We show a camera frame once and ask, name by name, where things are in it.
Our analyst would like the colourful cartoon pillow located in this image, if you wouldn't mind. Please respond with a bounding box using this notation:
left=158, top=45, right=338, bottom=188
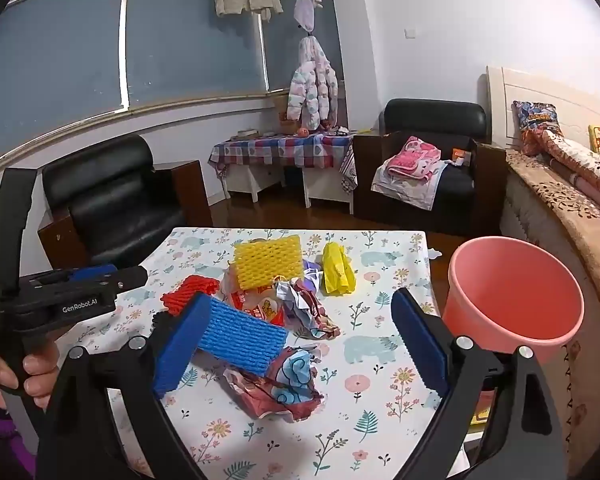
left=512, top=100, right=563, bottom=157

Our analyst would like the checkered tablecloth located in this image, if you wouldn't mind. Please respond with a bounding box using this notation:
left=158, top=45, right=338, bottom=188
left=208, top=131, right=358, bottom=193

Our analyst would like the crumpled white orange wrapper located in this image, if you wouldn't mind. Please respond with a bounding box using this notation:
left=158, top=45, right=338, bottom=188
left=225, top=280, right=287, bottom=328

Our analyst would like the pink white puffer jacket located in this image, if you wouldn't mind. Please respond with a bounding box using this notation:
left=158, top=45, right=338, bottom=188
left=287, top=37, right=340, bottom=132

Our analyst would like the person's left hand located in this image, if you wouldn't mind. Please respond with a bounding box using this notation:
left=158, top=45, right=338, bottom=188
left=0, top=342, right=61, bottom=413

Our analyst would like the white wooden desk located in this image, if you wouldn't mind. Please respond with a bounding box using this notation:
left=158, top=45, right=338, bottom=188
left=225, top=162, right=355, bottom=216

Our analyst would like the floral bear tablecloth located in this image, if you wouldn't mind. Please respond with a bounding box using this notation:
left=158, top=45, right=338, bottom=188
left=105, top=227, right=473, bottom=480

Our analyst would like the red foam net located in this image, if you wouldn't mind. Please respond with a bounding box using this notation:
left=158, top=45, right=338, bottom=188
left=160, top=275, right=220, bottom=317

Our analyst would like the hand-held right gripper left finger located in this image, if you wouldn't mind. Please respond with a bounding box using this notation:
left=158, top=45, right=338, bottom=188
left=35, top=292, right=213, bottom=480

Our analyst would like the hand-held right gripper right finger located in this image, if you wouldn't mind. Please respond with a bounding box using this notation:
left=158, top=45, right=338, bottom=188
left=391, top=287, right=566, bottom=480

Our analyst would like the cream bed headboard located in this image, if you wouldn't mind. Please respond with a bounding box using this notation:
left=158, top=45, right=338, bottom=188
left=486, top=65, right=600, bottom=153

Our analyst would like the white printed sheet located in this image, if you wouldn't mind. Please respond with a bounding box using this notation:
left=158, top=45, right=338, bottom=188
left=371, top=160, right=453, bottom=212

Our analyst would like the blue foam net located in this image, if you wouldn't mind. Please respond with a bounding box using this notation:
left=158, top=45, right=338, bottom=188
left=195, top=297, right=288, bottom=378

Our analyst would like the white quilted mattress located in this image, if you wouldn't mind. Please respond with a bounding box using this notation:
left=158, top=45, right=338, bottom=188
left=499, top=172, right=588, bottom=281

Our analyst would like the pink patterned blanket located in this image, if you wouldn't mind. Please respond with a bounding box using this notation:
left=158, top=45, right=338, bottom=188
left=386, top=136, right=442, bottom=181

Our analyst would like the window with blue blind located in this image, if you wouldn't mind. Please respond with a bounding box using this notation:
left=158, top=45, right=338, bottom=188
left=0, top=0, right=343, bottom=173

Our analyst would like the yellow foam net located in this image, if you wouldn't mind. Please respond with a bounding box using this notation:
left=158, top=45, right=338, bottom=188
left=232, top=235, right=305, bottom=292

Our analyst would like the bed with floral bedding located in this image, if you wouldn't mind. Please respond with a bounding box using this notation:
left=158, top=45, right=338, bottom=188
left=505, top=150, right=600, bottom=461

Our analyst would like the orange dotted floral quilt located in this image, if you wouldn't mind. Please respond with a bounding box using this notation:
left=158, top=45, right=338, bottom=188
left=535, top=127, right=600, bottom=221

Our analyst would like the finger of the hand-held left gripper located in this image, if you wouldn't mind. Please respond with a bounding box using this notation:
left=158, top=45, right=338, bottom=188
left=99, top=266, right=148, bottom=292
left=71, top=263, right=118, bottom=283

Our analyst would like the black leather armchair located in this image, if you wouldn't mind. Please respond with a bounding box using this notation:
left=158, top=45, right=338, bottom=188
left=352, top=98, right=507, bottom=236
left=37, top=134, right=213, bottom=271

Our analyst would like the pink plastic bucket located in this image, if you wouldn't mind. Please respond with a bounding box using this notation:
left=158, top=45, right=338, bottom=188
left=441, top=236, right=585, bottom=366

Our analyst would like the crumpled red blue cartoon wrapper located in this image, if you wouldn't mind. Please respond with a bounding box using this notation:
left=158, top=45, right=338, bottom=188
left=222, top=345, right=328, bottom=423

